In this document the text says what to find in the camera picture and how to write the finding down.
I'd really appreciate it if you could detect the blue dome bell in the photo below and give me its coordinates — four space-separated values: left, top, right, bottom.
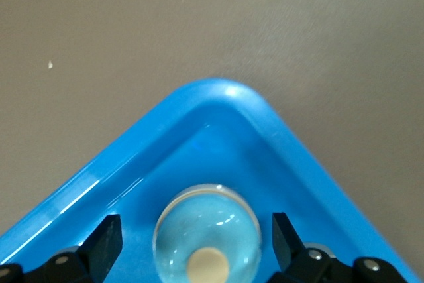
152 183 262 283

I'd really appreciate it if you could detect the blue plastic tray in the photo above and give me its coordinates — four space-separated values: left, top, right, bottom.
0 77 424 283

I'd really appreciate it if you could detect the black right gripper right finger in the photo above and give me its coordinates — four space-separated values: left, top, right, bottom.
270 212 413 283

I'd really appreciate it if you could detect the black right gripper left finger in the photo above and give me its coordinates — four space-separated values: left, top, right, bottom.
0 213 124 283

